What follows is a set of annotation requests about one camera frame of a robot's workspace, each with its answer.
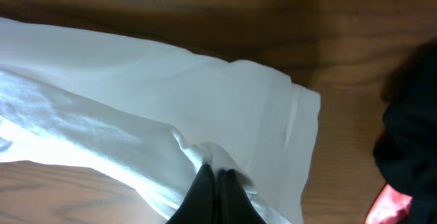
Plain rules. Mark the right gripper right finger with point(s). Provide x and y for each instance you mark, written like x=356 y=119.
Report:
x=232 y=203

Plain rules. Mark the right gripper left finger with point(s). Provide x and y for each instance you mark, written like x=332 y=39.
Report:
x=198 y=204

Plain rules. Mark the white t-shirt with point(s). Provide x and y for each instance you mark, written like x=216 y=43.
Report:
x=150 y=115

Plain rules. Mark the pink garment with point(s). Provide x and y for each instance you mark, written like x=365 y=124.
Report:
x=390 y=207

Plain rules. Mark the black garment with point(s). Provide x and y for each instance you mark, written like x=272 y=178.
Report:
x=405 y=154

